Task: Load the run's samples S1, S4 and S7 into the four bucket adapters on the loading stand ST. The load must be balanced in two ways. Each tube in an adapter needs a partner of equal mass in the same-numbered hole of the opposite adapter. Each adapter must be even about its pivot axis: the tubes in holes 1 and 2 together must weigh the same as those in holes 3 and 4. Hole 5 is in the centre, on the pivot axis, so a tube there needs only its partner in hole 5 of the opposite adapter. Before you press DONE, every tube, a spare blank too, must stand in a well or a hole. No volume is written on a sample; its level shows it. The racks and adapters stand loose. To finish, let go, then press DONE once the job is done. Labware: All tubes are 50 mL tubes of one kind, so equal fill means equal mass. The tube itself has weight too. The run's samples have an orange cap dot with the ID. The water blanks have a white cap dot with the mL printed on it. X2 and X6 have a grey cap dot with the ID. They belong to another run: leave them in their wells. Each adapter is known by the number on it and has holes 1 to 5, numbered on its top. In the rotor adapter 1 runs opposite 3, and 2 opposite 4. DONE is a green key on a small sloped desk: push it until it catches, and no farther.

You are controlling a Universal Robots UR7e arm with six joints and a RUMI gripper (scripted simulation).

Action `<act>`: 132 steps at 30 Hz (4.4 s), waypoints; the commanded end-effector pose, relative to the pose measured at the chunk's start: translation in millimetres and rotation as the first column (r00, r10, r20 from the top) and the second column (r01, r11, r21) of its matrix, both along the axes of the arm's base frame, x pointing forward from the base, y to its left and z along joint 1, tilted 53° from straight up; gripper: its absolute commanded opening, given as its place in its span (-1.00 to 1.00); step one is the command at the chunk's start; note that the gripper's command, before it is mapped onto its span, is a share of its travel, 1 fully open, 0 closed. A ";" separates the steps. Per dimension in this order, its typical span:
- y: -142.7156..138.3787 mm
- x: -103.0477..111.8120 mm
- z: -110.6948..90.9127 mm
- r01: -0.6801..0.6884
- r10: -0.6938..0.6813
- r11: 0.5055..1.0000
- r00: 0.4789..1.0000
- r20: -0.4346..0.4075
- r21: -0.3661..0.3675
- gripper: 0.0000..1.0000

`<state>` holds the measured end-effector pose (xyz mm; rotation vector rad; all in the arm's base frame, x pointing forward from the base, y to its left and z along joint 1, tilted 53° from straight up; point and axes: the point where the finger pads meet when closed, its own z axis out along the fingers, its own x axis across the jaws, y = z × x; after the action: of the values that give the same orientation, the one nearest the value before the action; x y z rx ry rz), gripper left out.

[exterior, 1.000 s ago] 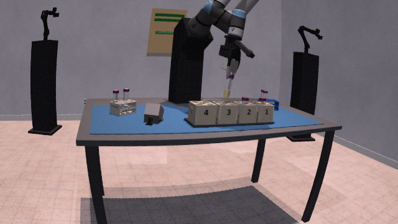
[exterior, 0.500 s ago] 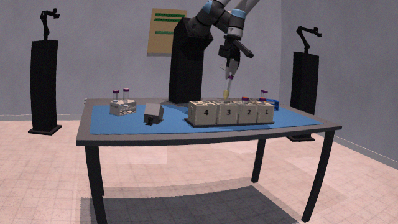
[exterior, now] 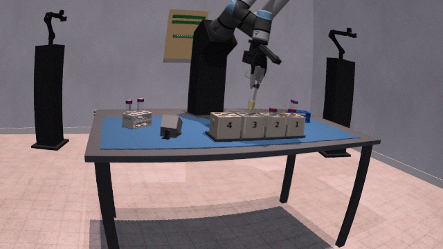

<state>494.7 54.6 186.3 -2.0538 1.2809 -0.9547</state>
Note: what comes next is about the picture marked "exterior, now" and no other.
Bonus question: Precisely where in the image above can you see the blue tube rack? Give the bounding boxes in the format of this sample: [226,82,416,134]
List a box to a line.
[296,110,311,123]

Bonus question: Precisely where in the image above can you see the blue bench mat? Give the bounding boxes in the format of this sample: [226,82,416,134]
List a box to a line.
[100,116,361,149]

